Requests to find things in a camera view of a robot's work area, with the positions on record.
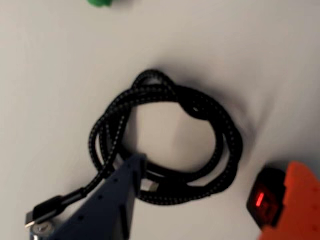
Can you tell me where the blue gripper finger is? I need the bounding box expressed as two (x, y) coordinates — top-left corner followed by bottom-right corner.
(50, 153), (148, 240)

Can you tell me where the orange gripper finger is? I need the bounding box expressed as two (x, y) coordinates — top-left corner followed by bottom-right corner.
(254, 160), (320, 240)

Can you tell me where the black braided USB cable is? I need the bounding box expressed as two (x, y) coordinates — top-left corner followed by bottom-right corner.
(24, 69), (244, 230)

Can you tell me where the black bike light red lens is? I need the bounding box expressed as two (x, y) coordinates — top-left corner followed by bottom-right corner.
(246, 166), (288, 230)

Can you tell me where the black AA battery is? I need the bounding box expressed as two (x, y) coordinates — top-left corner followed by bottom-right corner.
(29, 219), (59, 240)

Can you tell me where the black marker green cap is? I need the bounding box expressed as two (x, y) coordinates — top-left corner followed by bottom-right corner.
(86, 0), (115, 8)

